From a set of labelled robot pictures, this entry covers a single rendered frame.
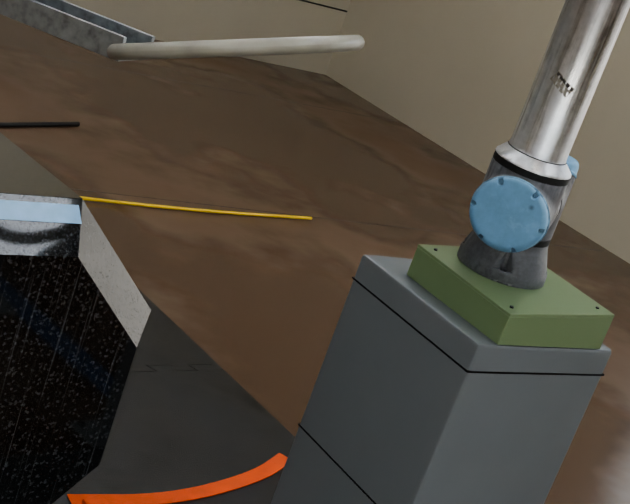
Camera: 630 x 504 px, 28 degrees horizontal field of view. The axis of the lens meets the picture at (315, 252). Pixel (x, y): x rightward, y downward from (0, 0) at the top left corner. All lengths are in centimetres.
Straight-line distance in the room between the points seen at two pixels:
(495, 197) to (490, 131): 577
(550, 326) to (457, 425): 27
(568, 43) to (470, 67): 602
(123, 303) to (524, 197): 83
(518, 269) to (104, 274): 82
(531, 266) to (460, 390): 31
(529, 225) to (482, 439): 47
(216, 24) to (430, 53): 150
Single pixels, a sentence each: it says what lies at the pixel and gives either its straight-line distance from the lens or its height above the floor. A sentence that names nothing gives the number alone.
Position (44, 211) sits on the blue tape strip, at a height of 82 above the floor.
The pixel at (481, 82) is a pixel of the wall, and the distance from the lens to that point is 822.
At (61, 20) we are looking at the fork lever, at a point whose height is 113.
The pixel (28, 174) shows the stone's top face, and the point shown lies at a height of 84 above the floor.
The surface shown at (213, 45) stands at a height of 123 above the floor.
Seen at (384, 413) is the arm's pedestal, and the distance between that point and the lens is 259.
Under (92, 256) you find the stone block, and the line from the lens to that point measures 246.
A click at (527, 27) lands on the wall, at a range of 803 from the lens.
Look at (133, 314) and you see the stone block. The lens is 259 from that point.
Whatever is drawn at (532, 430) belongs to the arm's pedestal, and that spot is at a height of 66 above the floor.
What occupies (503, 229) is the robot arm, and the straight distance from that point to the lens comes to 234.
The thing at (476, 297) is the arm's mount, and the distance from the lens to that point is 247.
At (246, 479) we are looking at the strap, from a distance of 338.
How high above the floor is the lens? 162
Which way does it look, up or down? 18 degrees down
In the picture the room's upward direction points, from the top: 20 degrees clockwise
